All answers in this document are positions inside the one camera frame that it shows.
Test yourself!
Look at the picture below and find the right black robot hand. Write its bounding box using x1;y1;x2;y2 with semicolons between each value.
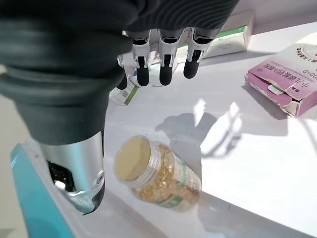
0;0;240;215

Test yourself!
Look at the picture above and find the clear capsule bottle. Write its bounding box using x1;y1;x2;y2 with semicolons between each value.
113;135;203;214

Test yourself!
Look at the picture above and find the small green-white medicine box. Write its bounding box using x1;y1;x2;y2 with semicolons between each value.
108;74;141;107

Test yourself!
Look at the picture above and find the long green-white medicine box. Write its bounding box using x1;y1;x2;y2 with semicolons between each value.
202;9;256;60

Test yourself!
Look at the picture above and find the pink medicine box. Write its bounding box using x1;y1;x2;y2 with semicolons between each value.
244;41;317;117

